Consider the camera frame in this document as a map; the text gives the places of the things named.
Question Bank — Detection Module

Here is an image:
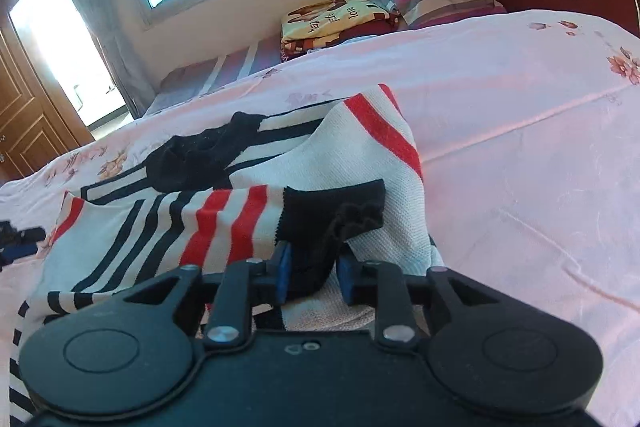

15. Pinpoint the pink floral bed blanket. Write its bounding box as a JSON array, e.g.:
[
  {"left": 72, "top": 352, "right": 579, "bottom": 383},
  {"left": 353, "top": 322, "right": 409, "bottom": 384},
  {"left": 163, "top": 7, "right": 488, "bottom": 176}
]
[{"left": 0, "top": 9, "right": 640, "bottom": 427}]

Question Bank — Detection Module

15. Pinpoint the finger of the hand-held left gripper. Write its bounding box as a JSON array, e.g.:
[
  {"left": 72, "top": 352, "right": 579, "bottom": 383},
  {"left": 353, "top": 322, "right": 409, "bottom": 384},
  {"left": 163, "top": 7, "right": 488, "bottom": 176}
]
[{"left": 0, "top": 221, "right": 47, "bottom": 270}]

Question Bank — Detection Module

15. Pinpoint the red black white striped sweater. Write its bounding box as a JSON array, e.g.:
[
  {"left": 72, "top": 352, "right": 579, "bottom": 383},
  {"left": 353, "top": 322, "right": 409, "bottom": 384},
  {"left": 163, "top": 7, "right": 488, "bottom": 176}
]
[{"left": 7, "top": 83, "right": 446, "bottom": 427}]

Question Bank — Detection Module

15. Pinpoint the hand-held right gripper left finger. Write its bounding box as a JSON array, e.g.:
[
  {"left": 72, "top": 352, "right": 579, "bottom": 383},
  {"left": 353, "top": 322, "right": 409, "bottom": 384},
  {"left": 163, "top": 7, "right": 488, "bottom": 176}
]
[{"left": 122, "top": 241, "right": 293, "bottom": 349}]

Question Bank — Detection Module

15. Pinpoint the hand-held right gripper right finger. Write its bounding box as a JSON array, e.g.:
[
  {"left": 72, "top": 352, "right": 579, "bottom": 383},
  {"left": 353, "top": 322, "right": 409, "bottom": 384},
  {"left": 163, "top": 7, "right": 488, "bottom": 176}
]
[{"left": 337, "top": 254, "right": 493, "bottom": 350}]

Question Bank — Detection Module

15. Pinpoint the brown wooden door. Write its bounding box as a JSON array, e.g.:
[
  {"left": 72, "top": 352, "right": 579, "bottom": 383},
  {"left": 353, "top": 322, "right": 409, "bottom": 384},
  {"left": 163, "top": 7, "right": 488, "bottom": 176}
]
[{"left": 0, "top": 22, "right": 96, "bottom": 182}]

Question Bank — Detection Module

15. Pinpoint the grey curtain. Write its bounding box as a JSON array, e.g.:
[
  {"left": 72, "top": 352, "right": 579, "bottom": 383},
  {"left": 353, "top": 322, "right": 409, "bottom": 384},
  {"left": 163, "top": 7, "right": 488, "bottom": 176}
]
[{"left": 37, "top": 0, "right": 156, "bottom": 118}]

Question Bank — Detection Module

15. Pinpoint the purple striped mattress sheet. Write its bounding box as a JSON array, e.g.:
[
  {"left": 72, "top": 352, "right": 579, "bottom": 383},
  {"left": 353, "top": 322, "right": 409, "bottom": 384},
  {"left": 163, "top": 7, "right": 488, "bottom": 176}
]
[{"left": 145, "top": 34, "right": 286, "bottom": 115}]

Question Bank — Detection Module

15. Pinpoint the folded yellow printed blanket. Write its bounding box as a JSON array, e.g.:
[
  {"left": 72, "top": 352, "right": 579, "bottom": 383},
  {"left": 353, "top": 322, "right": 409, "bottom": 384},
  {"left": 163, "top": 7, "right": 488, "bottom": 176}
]
[{"left": 280, "top": 0, "right": 401, "bottom": 60}]

